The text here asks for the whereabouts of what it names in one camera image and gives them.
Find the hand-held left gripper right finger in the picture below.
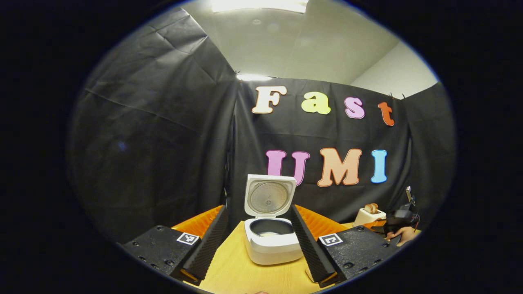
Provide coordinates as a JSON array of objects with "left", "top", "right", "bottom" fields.
[{"left": 289, "top": 204, "right": 403, "bottom": 288}]

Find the black backdrop cloth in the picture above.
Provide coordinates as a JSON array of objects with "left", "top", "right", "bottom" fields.
[{"left": 67, "top": 6, "right": 456, "bottom": 245}]

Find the ceiling light panel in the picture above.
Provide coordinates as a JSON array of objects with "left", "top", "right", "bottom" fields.
[{"left": 210, "top": 0, "right": 309, "bottom": 13}]

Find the white rice cooker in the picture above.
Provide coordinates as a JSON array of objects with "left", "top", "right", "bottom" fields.
[{"left": 244, "top": 174, "right": 305, "bottom": 266}]

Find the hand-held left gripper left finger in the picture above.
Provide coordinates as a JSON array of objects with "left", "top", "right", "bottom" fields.
[{"left": 122, "top": 205, "right": 229, "bottom": 286}]

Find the white toaster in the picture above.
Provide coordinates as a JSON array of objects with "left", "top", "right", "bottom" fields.
[{"left": 353, "top": 206, "right": 387, "bottom": 227}]

